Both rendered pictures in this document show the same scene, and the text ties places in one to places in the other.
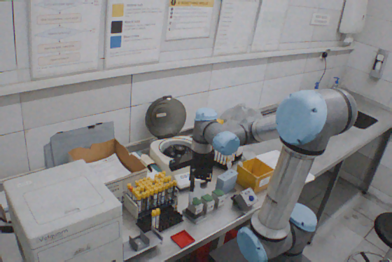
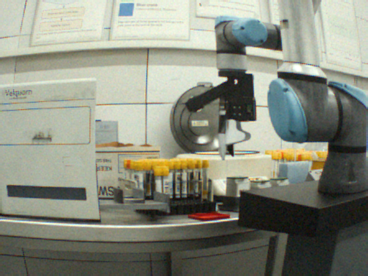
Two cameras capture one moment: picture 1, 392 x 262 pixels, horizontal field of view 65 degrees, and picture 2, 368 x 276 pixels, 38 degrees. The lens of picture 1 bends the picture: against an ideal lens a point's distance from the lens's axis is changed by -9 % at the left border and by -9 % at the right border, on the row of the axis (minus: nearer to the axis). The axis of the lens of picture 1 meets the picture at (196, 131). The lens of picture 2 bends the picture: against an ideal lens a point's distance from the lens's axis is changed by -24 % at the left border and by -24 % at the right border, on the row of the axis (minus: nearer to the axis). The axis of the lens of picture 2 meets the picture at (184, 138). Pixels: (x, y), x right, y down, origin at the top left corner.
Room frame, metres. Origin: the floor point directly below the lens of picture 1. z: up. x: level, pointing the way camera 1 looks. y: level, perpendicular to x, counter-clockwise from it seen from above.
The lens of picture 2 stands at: (-0.47, -0.35, 1.09)
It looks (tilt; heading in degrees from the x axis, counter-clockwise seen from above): 1 degrees down; 16
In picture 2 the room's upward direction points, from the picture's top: straight up
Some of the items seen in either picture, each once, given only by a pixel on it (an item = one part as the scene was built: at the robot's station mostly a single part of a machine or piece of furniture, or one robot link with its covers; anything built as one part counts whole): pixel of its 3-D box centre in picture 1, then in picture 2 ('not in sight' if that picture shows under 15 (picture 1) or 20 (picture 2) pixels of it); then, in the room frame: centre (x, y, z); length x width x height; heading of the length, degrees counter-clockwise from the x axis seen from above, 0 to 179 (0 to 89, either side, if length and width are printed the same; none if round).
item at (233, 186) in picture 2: (194, 207); (237, 191); (1.05, -0.04, 0.92); 0.05 x 0.04 x 0.06; 47
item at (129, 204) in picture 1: (151, 198); (166, 193); (1.08, 0.15, 0.91); 0.20 x 0.10 x 0.07; 134
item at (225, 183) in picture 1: (225, 183); (293, 180); (1.23, -0.17, 0.92); 0.10 x 0.07 x 0.10; 141
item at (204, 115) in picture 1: (205, 125); (230, 34); (1.04, -0.03, 1.30); 0.09 x 0.08 x 0.11; 34
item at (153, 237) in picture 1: (134, 244); (119, 200); (0.80, 0.16, 0.92); 0.21 x 0.07 x 0.05; 134
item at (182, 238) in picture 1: (183, 238); (209, 216); (0.90, -0.01, 0.88); 0.07 x 0.07 x 0.01; 44
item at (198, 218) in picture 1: (194, 212); (236, 202); (1.05, -0.04, 0.89); 0.09 x 0.05 x 0.04; 46
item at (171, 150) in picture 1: (178, 153); not in sight; (1.37, 0.07, 0.97); 0.15 x 0.15 x 0.07
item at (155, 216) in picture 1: (160, 211); (175, 189); (0.98, 0.09, 0.93); 0.17 x 0.09 x 0.11; 135
